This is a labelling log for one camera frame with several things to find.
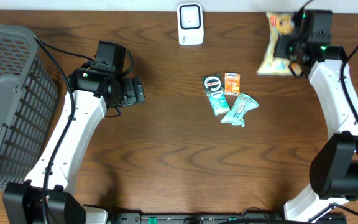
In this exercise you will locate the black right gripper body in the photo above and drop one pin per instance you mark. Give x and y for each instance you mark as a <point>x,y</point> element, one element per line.
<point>285,45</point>

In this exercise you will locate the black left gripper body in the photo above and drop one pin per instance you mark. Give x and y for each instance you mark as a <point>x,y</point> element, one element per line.
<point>128,93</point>

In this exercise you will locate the yellow snack bag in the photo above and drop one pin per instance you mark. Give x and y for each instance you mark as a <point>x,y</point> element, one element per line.
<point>276,61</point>

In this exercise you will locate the orange small carton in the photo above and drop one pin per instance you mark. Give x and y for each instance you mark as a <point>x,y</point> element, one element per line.
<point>232,84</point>

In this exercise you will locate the green wet wipes pack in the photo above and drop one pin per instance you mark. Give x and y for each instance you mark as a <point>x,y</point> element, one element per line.
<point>241,106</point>

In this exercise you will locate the black round-label packet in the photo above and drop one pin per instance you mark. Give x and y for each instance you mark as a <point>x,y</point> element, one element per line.
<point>212,83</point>

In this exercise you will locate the green Kleenex tissue pack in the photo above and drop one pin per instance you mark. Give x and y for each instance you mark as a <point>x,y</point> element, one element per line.
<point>218,102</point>

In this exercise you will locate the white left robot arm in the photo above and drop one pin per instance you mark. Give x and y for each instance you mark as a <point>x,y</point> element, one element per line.
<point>46,196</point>

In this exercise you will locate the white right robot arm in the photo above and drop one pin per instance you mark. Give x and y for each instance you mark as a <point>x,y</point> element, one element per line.
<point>333,172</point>

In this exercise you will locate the white barcode scanner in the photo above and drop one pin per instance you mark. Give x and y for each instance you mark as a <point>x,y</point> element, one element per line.
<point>190,24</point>

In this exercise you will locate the grey plastic basket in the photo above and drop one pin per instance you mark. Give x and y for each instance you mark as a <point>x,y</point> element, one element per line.
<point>27,103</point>

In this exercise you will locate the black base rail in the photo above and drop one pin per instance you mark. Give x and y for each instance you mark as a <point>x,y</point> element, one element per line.
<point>249,217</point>

